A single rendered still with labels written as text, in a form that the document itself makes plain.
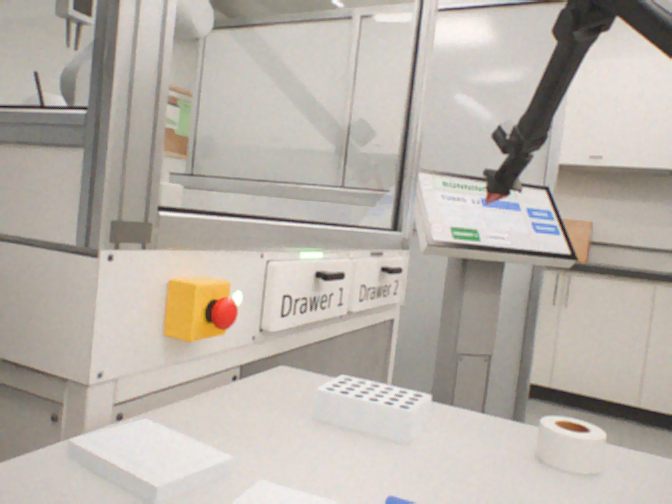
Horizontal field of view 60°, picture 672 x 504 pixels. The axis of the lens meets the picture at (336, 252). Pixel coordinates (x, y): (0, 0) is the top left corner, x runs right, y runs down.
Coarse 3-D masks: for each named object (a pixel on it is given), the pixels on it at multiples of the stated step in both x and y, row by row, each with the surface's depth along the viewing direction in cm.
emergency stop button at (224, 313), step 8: (216, 304) 69; (224, 304) 69; (232, 304) 70; (216, 312) 69; (224, 312) 69; (232, 312) 70; (216, 320) 69; (224, 320) 69; (232, 320) 71; (224, 328) 70
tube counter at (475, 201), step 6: (474, 198) 184; (480, 198) 185; (474, 204) 183; (480, 204) 184; (486, 204) 184; (492, 204) 185; (498, 204) 186; (504, 204) 187; (510, 204) 188; (516, 204) 189; (510, 210) 186; (516, 210) 187
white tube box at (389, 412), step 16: (336, 384) 73; (352, 384) 74; (368, 384) 74; (384, 384) 75; (320, 400) 69; (336, 400) 69; (352, 400) 68; (368, 400) 67; (384, 400) 68; (400, 400) 69; (416, 400) 71; (320, 416) 69; (336, 416) 69; (352, 416) 68; (368, 416) 67; (384, 416) 66; (400, 416) 65; (416, 416) 66; (368, 432) 67; (384, 432) 66; (400, 432) 65; (416, 432) 67
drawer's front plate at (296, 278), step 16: (272, 272) 89; (288, 272) 93; (304, 272) 97; (272, 288) 89; (288, 288) 93; (304, 288) 98; (320, 288) 104; (336, 288) 110; (272, 304) 89; (288, 304) 94; (336, 304) 110; (272, 320) 90; (288, 320) 94; (304, 320) 99; (320, 320) 105
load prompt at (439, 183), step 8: (440, 184) 184; (448, 184) 185; (456, 184) 186; (464, 184) 187; (472, 184) 188; (480, 184) 189; (464, 192) 185; (472, 192) 186; (480, 192) 187; (512, 192) 192
